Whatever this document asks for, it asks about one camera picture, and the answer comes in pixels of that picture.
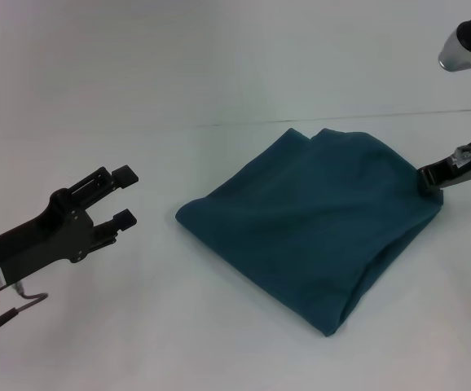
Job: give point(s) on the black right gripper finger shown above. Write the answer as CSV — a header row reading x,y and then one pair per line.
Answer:
x,y
425,179

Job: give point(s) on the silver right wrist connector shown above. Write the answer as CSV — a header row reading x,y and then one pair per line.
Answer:
x,y
461,156

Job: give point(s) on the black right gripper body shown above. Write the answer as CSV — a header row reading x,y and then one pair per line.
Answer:
x,y
459,169

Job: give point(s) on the teal blue shirt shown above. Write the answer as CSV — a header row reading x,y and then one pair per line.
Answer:
x,y
309,232

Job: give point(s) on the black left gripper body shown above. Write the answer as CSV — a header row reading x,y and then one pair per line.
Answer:
x,y
44,240

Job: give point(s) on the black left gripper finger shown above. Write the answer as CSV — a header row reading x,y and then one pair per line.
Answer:
x,y
125,176
123,220

